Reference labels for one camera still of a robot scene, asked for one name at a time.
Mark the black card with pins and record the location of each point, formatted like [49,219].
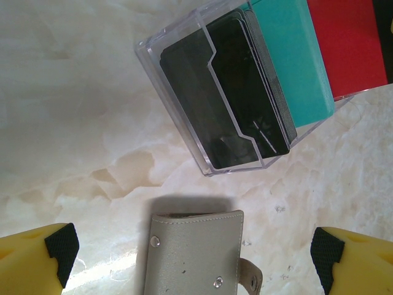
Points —
[233,92]

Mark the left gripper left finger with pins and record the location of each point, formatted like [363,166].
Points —
[21,261]

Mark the clear acrylic card box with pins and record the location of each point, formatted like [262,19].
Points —
[144,49]

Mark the red card stack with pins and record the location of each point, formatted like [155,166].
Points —
[344,46]

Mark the grey leather card holder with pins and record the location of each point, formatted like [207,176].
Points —
[190,252]

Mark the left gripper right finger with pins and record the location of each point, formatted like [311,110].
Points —
[365,267]

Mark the teal card stack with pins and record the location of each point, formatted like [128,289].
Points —
[291,61]

